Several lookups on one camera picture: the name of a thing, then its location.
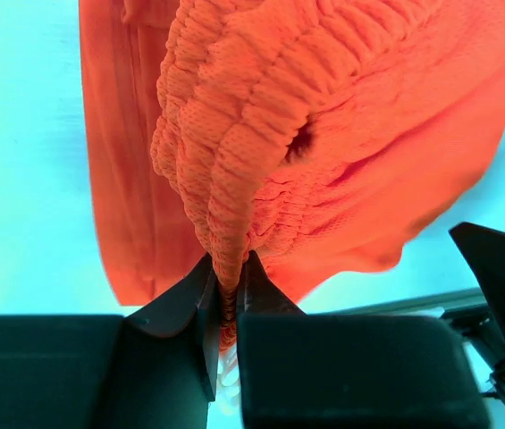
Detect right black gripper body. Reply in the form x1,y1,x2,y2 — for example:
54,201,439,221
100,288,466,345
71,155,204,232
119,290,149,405
441,304,505,405

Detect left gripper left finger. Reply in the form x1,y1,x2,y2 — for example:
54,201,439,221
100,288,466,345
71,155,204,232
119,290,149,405
0,256,219,428

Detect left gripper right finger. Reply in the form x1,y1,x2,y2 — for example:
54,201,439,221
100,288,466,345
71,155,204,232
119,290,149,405
237,253,491,428

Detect orange shorts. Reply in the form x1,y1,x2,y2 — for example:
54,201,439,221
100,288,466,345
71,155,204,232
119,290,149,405
79,1,505,349

